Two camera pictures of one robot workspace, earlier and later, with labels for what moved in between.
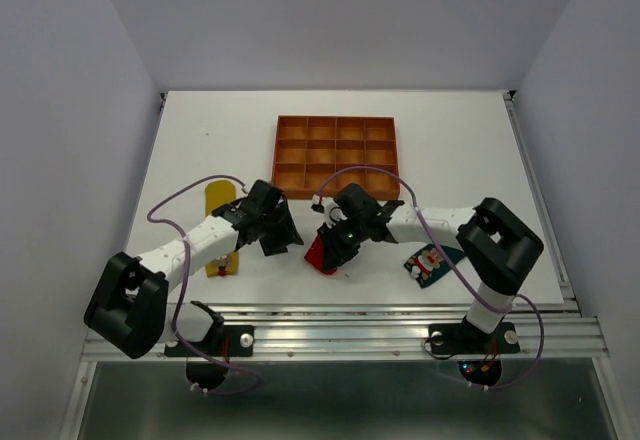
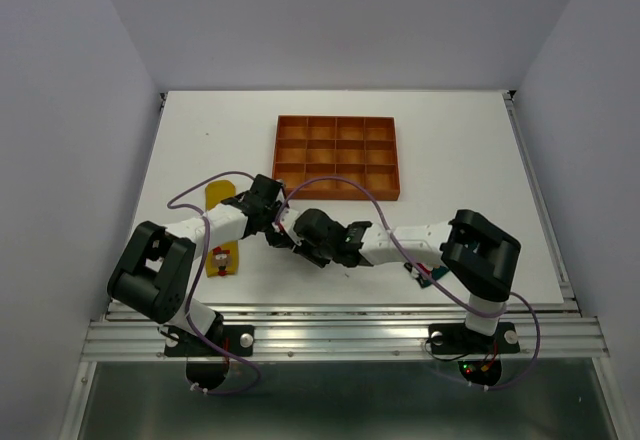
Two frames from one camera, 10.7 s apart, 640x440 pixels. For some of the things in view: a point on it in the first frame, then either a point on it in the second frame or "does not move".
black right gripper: (334, 254) → (302, 246)
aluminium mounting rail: (549, 330) does not move
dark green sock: (428, 264) does not move
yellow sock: (217, 193) does not move
